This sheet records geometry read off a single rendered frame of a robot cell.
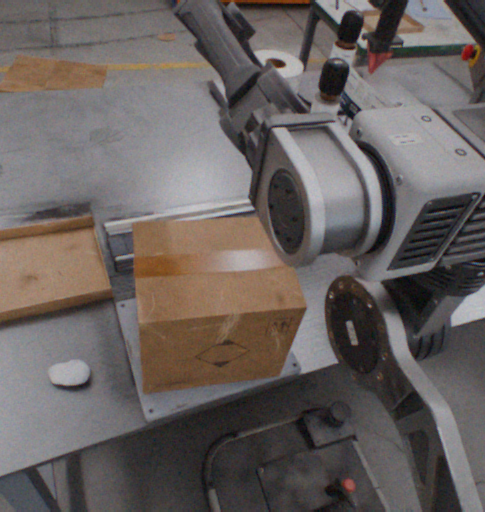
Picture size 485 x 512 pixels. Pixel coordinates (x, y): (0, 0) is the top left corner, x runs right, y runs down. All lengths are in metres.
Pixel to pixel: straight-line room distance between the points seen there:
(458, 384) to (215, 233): 1.65
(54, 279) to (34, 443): 0.40
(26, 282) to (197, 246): 0.50
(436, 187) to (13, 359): 0.92
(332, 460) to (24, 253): 1.14
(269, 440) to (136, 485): 0.50
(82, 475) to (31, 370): 0.83
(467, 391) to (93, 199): 1.76
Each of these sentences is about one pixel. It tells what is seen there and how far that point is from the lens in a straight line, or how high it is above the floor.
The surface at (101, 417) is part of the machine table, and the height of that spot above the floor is 0.83.
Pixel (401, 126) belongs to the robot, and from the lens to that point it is 0.52.
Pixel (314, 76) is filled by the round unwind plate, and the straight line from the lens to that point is 2.07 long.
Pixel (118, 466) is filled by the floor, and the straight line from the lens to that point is 1.86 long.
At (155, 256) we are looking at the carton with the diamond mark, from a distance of 0.87.
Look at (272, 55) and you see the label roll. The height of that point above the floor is 1.02.
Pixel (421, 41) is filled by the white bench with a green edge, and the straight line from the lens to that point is 2.94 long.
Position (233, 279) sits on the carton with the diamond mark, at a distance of 0.84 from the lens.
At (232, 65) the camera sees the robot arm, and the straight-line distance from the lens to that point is 0.73.
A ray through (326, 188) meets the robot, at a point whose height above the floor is 1.50.
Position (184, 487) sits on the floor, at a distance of 1.83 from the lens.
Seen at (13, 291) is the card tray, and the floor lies 0.83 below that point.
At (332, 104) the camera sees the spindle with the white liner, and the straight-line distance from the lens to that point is 1.53.
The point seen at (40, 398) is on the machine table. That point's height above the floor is 0.83.
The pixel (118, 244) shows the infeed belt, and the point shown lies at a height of 0.88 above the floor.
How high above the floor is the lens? 1.77
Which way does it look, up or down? 48 degrees down
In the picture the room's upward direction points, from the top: 11 degrees clockwise
